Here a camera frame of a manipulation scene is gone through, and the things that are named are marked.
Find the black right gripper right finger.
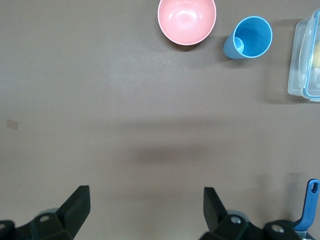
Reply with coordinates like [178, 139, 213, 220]
[199, 186, 301, 240]

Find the brown tape patch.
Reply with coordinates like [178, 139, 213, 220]
[5, 119, 20, 131]

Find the clear plastic food container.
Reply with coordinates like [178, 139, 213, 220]
[287, 9, 320, 103]

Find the pink bowl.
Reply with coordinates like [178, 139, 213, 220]
[157, 0, 217, 47]

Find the blue utensil handle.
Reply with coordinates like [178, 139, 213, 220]
[294, 178, 320, 233]

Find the blue cup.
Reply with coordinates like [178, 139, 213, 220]
[222, 15, 274, 61]

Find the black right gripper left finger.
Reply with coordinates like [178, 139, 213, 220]
[0, 185, 91, 240]

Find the yellow food piece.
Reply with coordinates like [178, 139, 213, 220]
[311, 41, 320, 70]

